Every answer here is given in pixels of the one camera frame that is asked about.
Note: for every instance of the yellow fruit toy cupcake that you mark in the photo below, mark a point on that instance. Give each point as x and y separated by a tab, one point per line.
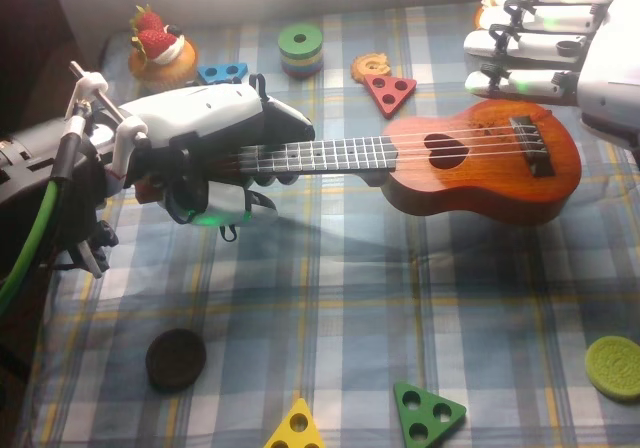
481	15

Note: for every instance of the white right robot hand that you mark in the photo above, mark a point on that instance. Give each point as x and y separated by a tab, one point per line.
610	78

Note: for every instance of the yellow triangle block with holes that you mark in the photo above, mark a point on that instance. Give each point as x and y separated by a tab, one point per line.
299	428

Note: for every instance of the stack of coloured rings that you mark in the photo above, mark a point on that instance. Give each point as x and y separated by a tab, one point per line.
301	50

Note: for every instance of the light green sandwich cookie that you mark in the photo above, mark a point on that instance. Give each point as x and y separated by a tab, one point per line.
615	368

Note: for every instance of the orange wooden ukulele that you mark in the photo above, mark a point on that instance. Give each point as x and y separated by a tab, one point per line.
490	188

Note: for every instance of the blue plaid tablecloth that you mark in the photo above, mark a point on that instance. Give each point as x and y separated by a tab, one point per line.
350	308

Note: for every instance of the blue triangle block with holes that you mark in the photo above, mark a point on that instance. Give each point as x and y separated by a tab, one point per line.
220	73

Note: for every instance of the green triangle block with holes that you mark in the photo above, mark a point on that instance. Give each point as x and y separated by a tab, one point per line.
425	415

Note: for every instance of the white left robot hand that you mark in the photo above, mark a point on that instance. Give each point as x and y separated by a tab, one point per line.
210	113

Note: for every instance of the tan toy biscuit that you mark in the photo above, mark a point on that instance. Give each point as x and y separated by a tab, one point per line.
370	65

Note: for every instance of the strawberry toy cupcake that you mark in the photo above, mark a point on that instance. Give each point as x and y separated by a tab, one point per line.
165	68

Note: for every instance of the red triangle block with holes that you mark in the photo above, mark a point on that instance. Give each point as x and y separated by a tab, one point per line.
389	93

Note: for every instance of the dark brown sandwich cookie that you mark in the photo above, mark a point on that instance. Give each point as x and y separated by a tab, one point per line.
175	360

